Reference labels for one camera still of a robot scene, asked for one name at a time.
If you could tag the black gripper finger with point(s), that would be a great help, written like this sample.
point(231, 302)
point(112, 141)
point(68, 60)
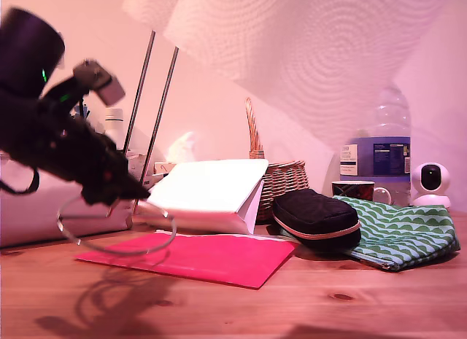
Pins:
point(116, 186)

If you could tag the white paper towel roll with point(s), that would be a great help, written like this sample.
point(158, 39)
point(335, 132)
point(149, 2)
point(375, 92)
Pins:
point(292, 43)

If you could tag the white bottle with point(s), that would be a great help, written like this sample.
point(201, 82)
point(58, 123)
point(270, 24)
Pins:
point(114, 124)

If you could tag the white fabric storage bin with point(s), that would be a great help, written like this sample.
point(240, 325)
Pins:
point(54, 218)

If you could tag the patterned tissue box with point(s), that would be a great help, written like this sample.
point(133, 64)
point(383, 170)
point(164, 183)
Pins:
point(180, 149)

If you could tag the white folded paper bag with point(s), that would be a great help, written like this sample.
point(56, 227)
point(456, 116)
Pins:
point(204, 189)

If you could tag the black zip pouch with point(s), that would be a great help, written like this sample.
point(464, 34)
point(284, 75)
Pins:
point(313, 215)

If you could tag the dark patterned mug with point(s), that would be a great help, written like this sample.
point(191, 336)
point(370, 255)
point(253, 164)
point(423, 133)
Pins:
point(352, 189)

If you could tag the large clear water bottle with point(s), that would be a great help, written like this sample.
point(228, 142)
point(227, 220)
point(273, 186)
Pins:
point(376, 156)

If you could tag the green wave pattern pouch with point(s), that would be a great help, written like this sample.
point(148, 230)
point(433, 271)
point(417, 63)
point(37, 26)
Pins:
point(401, 229)

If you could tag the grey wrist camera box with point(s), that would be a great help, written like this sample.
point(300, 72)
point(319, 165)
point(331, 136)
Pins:
point(109, 91)

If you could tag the small white round camera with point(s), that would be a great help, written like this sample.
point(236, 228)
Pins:
point(430, 200)

